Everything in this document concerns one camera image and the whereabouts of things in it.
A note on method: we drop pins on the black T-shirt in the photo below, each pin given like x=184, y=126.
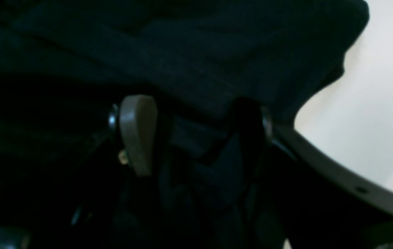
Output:
x=64, y=63

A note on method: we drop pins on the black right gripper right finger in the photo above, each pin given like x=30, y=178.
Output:
x=318, y=203

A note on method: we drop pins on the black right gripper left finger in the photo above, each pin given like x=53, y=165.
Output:
x=132, y=127

